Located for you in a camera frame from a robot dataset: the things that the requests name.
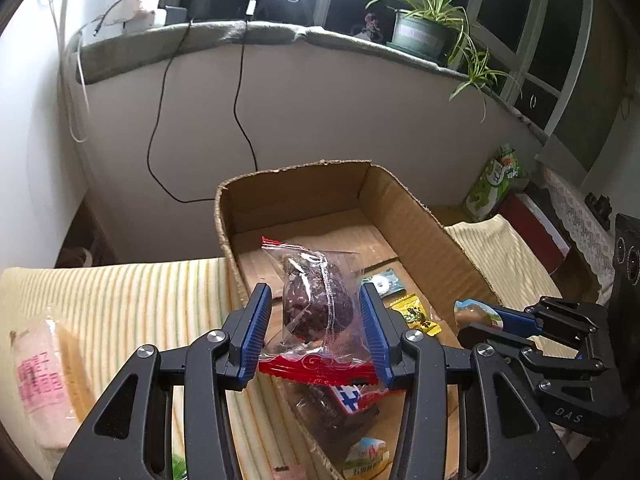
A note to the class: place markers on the small pink flower plant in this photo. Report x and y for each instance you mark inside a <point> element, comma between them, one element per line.
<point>372,25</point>

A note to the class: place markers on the white lace cloth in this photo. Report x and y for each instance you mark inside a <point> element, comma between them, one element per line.
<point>580,225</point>

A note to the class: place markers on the black speaker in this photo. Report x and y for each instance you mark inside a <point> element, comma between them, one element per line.
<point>627,257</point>

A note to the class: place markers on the yellow candy packet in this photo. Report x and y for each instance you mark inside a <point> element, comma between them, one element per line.
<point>415,315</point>

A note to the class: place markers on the striped yellow cloth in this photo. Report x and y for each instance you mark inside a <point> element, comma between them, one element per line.
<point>125,305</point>

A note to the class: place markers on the candy with landscape wrapper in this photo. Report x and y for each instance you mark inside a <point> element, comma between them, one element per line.
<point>367,456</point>
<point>475,312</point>

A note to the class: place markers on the red box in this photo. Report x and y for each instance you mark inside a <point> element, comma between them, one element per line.
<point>537,230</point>

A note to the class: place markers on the bread packet with pink label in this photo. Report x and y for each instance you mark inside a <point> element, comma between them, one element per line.
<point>45,380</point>

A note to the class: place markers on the cardboard box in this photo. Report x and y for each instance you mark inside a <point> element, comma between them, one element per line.
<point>310,200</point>

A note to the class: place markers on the green printed bag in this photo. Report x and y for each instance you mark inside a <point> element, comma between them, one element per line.
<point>492,185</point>

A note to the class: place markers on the clear dark snack packet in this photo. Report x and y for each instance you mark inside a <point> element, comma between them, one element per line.
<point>325,415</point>
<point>312,305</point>

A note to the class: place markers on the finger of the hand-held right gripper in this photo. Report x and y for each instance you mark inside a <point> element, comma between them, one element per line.
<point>517,320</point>
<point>495,336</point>

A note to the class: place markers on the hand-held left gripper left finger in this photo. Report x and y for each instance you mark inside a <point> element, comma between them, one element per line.
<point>252,332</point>

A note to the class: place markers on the spider plant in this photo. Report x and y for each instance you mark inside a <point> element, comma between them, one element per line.
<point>440,10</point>

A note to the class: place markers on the window frame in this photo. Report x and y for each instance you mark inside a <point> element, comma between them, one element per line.
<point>510,25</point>

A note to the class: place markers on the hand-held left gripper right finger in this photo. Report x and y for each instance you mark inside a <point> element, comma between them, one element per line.
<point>375,332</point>

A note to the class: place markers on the blue and white candy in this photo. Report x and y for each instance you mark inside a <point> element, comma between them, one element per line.
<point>350,397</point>

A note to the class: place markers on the grey power adapter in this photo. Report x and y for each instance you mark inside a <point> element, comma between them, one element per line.
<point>176,14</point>

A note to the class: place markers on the green flower pot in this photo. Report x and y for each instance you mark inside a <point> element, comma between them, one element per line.
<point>420,35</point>

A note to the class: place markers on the small black object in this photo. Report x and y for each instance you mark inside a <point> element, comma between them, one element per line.
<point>599,207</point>

